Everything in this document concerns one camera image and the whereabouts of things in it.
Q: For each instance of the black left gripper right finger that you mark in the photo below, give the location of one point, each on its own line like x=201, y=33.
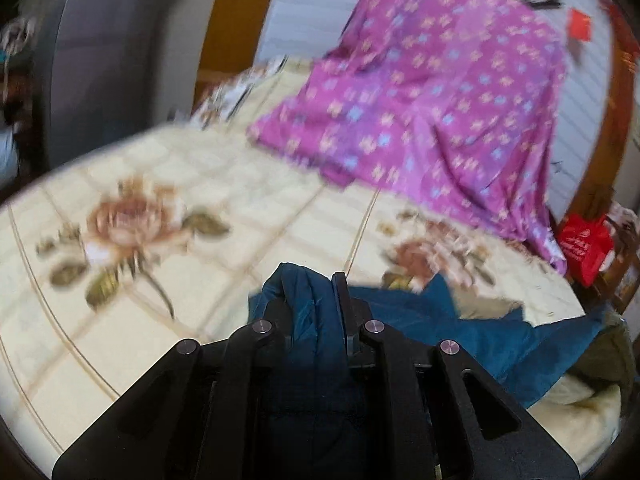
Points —
x=440, y=409

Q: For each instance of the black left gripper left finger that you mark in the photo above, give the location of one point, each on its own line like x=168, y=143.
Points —
x=156, y=429

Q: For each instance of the cream floral bed quilt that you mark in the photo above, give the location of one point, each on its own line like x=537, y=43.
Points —
x=112, y=260

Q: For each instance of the wooden shelf rack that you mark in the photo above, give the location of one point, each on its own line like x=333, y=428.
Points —
x=618, y=279

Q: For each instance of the red shopping bag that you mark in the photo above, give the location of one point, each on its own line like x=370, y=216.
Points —
x=585, y=245

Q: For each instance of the floral pillow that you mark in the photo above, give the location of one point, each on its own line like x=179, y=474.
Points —
x=221, y=99

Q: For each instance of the purple floral sheet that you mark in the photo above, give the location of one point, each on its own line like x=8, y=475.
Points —
x=450, y=103

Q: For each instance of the grey refrigerator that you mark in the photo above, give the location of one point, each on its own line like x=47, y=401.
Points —
x=91, y=61

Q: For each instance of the pile of bags and clutter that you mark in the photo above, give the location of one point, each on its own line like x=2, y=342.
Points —
x=16, y=37

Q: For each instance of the red flag left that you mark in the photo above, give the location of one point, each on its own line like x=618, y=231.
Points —
x=579, y=26

